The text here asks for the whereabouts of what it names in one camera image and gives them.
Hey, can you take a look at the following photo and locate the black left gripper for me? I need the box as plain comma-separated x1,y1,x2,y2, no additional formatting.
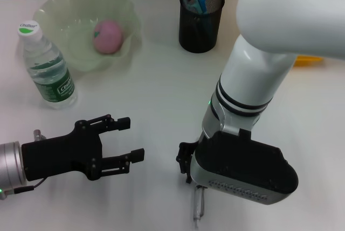
20,114,146,182

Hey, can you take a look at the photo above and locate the grey white pen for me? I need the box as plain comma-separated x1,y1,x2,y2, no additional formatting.
192,184,208,229

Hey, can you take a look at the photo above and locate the pink toy peach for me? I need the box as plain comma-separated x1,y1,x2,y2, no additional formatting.
93,19,125,54

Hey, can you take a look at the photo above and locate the clear green-label water bottle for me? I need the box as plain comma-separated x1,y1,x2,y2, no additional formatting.
17,19,78,110

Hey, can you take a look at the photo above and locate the black mesh pen holder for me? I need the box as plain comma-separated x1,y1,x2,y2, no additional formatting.
178,0,225,53

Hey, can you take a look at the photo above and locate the translucent green fruit plate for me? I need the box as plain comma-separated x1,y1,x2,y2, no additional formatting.
33,0,142,74

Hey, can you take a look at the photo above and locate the yellow plastic bin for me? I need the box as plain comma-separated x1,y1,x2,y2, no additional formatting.
249,0,324,67

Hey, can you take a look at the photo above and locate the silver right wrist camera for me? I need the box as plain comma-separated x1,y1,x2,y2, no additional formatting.
189,128,299,206

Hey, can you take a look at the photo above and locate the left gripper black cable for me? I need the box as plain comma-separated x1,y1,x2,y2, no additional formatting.
4,177,46,195

